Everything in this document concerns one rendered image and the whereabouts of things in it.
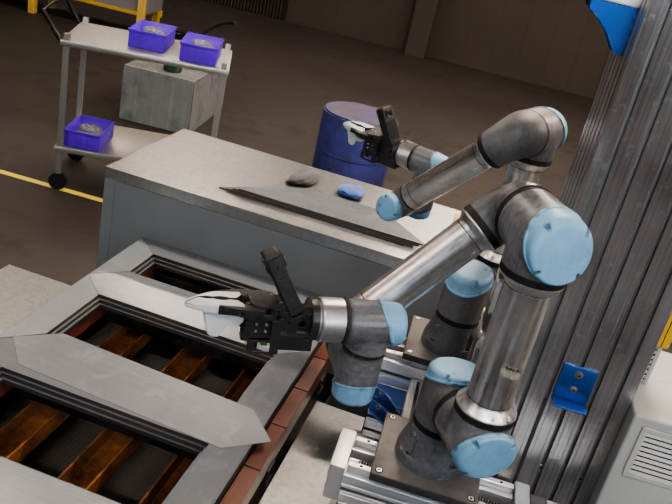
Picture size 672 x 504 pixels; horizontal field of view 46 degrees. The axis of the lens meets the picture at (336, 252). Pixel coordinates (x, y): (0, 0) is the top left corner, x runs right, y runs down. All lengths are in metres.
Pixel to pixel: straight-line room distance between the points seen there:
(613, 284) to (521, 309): 0.37
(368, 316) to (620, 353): 0.65
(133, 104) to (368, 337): 5.56
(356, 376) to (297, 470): 0.86
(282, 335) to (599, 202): 0.69
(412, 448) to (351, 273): 1.04
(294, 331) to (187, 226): 1.52
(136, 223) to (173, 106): 3.80
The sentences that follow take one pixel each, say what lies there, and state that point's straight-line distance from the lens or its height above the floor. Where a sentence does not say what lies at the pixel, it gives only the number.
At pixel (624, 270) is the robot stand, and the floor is 1.51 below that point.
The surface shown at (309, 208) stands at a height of 1.07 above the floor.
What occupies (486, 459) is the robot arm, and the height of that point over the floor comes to 1.20.
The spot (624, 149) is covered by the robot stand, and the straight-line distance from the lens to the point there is 1.60.
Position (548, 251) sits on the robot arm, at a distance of 1.31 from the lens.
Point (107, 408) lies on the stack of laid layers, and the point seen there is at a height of 0.84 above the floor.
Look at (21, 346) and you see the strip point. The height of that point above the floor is 0.85.
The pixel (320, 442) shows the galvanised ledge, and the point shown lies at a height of 0.68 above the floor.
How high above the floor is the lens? 2.08
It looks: 24 degrees down
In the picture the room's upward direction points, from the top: 13 degrees clockwise
